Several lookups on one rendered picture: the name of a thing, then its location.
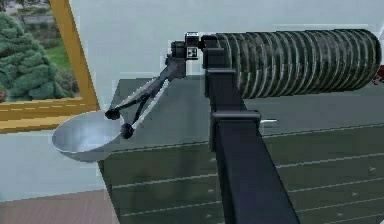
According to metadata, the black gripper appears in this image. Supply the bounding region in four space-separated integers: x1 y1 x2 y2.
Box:
104 40 188 140

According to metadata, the grey metal bowl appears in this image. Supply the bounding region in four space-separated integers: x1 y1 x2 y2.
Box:
51 110 123 163

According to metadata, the yellow framed window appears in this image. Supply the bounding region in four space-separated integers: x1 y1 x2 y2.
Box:
0 0 100 134

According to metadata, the dark ribbed cylinder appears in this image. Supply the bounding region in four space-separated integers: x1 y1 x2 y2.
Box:
215 29 382 100

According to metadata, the dark green chest of drawers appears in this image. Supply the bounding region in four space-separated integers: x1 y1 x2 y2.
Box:
98 75 384 224

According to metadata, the dark red object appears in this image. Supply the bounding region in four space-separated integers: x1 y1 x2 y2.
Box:
372 65 384 86

